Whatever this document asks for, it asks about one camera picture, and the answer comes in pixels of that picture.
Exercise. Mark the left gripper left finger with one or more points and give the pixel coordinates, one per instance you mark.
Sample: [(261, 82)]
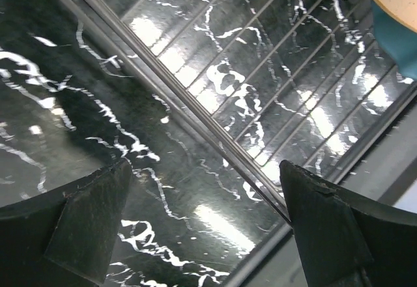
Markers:
[(66, 236)]

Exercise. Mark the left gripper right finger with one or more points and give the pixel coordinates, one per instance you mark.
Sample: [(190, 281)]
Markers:
[(344, 238)]

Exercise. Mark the black wire dish rack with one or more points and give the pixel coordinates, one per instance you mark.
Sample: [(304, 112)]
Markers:
[(265, 80)]

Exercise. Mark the teal scalloped plate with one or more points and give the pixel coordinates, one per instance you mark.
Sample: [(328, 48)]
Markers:
[(398, 41)]

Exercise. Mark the black marble pattern mat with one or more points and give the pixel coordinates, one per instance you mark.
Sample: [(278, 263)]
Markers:
[(68, 107)]

